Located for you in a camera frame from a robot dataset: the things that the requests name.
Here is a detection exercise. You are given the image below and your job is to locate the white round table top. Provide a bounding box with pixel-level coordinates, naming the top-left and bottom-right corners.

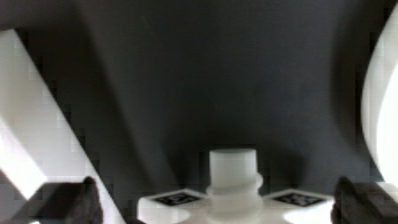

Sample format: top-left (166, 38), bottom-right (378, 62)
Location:
top-left (360, 15), bottom-right (398, 183)

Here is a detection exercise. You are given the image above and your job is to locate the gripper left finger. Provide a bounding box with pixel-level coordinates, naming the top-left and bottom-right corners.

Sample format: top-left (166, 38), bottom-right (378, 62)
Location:
top-left (5, 175), bottom-right (106, 224)

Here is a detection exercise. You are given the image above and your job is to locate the white U-shaped border frame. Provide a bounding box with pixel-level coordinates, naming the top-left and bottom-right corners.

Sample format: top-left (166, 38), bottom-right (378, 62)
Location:
top-left (0, 30), bottom-right (125, 224)

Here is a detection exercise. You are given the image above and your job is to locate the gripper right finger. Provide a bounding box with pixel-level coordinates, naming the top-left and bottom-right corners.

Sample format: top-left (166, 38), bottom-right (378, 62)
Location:
top-left (330, 177), bottom-right (398, 224)

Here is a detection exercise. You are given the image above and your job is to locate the white cross-shaped table base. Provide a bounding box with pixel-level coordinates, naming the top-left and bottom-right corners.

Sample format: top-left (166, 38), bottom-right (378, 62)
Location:
top-left (136, 148), bottom-right (333, 224)

